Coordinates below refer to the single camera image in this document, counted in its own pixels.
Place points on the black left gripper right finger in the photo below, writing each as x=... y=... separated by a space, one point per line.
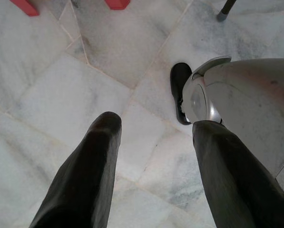
x=234 y=185

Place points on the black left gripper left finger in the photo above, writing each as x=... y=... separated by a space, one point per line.
x=84 y=178

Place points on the silver robot leg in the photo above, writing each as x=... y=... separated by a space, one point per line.
x=251 y=95

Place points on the grey metal chair leg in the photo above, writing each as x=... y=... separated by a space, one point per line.
x=223 y=10

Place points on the red plastic stool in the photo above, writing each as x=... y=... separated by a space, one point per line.
x=27 y=6

